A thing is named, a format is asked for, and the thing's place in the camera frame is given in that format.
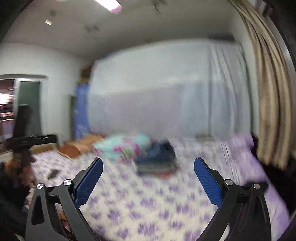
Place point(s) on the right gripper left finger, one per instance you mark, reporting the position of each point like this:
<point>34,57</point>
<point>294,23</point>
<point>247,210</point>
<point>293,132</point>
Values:
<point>43,222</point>

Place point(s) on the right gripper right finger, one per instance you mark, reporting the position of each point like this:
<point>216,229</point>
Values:
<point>242,209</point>

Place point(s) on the blue denim jeans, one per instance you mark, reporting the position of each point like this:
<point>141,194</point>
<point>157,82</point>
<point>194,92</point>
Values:
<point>157,153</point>

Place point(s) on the small black phone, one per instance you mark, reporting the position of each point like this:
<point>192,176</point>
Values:
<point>53,174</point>

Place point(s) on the brown orange pillow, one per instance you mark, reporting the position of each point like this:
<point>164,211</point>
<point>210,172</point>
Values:
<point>74,149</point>

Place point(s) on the green door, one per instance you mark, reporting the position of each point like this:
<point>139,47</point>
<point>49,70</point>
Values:
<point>29,93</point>

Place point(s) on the purple floral bed sheet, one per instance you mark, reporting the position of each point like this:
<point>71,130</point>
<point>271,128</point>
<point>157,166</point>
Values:
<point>125,205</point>

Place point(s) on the beige brick-pattern curtain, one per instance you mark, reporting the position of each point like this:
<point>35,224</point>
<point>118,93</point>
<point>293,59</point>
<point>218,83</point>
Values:
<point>274,89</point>

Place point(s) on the red blue folded garment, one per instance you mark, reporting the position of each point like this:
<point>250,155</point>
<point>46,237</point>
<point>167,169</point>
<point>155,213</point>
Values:
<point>165,175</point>

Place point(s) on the floral teal pink blanket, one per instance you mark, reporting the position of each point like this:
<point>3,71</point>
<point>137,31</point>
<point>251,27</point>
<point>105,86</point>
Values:
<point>122,148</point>

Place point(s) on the grey folded garment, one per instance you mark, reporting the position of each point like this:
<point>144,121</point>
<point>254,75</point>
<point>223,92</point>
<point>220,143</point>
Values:
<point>162,168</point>

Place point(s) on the lavender headboard cover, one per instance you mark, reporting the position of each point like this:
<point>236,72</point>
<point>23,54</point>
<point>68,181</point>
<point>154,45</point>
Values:
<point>178,88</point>

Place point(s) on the ceiling fluorescent light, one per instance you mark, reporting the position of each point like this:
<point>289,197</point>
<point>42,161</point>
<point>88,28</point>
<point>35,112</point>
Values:
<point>109,4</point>

